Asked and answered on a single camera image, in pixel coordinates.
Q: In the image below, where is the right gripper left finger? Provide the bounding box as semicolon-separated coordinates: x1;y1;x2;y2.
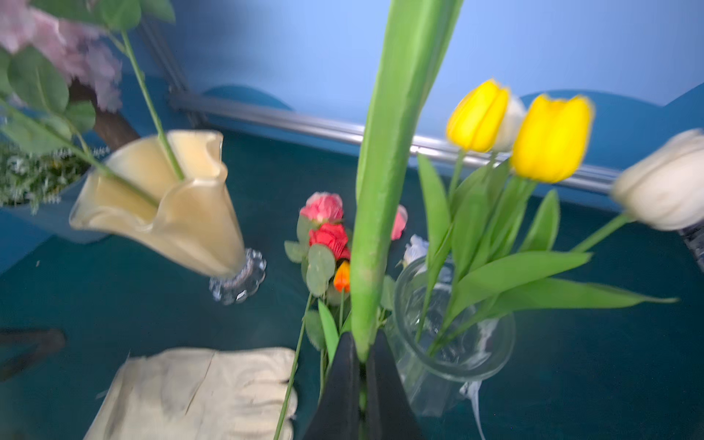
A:
302;332;360;440

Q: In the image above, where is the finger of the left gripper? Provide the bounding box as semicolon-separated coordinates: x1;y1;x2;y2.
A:
1;328;66;382

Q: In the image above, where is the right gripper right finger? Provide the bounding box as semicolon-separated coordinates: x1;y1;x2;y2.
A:
365;330;425;440

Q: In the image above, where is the red rose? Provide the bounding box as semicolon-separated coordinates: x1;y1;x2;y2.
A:
309;223;350;260

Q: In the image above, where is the orange yellow tulip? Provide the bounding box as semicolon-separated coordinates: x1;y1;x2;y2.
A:
318;260;351;363

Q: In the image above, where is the beige work glove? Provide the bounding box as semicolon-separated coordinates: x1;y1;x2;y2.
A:
85;348;297;439

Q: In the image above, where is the clear glass ribbon vase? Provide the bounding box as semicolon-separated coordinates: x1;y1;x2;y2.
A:
385;257;516;439

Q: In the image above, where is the small green potted plant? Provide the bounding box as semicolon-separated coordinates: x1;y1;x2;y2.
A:
1;142;107;244

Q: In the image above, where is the yellow fluted glass vase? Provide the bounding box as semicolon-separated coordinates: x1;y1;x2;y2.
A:
69;130;267;304

